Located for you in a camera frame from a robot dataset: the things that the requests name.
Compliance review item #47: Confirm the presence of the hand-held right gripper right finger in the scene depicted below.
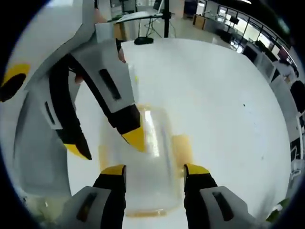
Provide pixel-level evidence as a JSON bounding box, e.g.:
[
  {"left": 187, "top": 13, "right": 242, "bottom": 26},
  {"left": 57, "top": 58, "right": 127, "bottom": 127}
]
[{"left": 183, "top": 163, "right": 260, "bottom": 229}]

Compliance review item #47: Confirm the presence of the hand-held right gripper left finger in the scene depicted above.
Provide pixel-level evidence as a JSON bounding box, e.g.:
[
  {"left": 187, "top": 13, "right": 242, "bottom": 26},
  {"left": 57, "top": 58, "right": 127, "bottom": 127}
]
[{"left": 70, "top": 164, "right": 127, "bottom": 229}]

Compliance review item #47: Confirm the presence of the clear container with yellow buckle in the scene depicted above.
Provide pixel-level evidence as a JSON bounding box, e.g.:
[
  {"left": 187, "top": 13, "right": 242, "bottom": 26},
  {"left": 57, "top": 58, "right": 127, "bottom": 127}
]
[{"left": 98, "top": 103, "right": 194, "bottom": 218}]

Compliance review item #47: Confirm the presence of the person's left hand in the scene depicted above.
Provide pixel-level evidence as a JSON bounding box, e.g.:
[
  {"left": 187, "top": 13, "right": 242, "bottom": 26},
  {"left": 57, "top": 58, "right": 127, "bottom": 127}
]
[{"left": 74, "top": 7, "right": 126, "bottom": 84}]

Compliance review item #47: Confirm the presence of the black oval object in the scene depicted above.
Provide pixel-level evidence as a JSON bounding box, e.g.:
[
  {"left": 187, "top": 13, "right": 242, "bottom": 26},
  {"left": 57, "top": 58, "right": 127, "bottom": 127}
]
[{"left": 133, "top": 36, "right": 153, "bottom": 45}]

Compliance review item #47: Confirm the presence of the white background table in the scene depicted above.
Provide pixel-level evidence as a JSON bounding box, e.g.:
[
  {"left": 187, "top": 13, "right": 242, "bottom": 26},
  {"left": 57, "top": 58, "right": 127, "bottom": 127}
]
[{"left": 116, "top": 10, "right": 165, "bottom": 24}]

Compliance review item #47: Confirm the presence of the black tripod pole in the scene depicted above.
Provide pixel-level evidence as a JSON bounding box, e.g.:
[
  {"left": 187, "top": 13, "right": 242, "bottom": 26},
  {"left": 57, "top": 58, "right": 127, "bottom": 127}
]
[{"left": 163, "top": 0, "right": 172, "bottom": 38}]

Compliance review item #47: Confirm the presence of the potted green plant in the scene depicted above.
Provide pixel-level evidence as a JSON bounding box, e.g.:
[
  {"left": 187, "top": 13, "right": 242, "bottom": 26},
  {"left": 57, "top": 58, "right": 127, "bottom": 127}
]
[{"left": 265, "top": 197, "right": 291, "bottom": 224}]

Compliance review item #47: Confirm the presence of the person's white shirt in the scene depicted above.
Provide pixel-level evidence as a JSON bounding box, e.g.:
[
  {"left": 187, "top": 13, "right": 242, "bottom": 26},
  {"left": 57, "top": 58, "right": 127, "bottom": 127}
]
[{"left": 14, "top": 0, "right": 96, "bottom": 72}]

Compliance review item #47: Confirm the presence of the wooden cabinet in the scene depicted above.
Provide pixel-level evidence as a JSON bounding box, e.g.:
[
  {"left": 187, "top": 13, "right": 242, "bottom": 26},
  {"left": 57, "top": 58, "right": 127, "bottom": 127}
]
[{"left": 192, "top": 13, "right": 206, "bottom": 31}]

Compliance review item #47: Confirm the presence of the black office chair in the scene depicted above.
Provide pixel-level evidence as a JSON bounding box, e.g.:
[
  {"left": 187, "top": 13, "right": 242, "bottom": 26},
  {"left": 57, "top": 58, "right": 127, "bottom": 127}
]
[{"left": 290, "top": 80, "right": 305, "bottom": 113}]

